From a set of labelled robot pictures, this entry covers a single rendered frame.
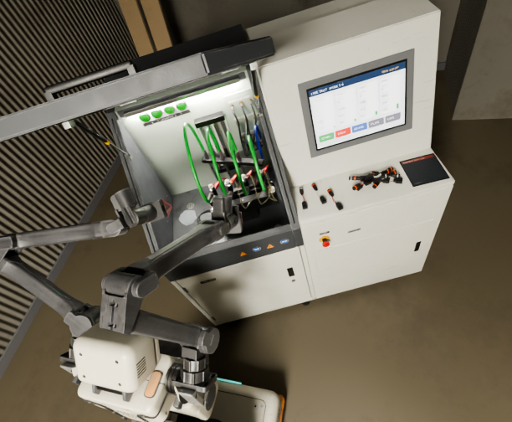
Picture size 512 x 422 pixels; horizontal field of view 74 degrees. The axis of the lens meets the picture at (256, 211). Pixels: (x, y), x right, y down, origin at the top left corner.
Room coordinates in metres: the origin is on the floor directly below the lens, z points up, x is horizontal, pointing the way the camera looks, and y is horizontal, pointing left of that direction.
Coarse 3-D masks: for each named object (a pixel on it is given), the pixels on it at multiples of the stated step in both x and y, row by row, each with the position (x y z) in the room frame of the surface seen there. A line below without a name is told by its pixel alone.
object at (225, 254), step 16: (288, 224) 0.88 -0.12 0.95; (240, 240) 0.89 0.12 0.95; (256, 240) 0.86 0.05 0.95; (272, 240) 0.85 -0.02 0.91; (192, 256) 0.90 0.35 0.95; (208, 256) 0.89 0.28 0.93; (224, 256) 0.88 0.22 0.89; (240, 256) 0.87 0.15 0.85; (256, 256) 0.86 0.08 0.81; (176, 272) 0.91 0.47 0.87; (192, 272) 0.90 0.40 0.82
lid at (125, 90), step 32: (128, 64) 0.66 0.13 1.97; (192, 64) 0.60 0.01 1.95; (224, 64) 0.62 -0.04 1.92; (256, 64) 1.02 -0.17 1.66; (64, 96) 0.64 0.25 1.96; (96, 96) 0.62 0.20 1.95; (128, 96) 0.61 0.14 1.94; (0, 128) 0.65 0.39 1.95; (32, 128) 0.63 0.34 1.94; (64, 128) 1.10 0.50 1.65
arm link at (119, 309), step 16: (112, 272) 0.47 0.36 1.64; (112, 288) 0.43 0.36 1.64; (128, 288) 0.41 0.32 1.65; (112, 304) 0.40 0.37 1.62; (128, 304) 0.38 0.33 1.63; (112, 320) 0.37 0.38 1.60; (128, 320) 0.36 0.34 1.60; (144, 320) 0.38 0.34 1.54; (160, 320) 0.39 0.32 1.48; (144, 336) 0.36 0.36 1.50; (160, 336) 0.36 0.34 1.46; (176, 336) 0.37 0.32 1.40; (192, 336) 0.39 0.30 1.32; (208, 336) 0.39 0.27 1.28; (208, 352) 0.36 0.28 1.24
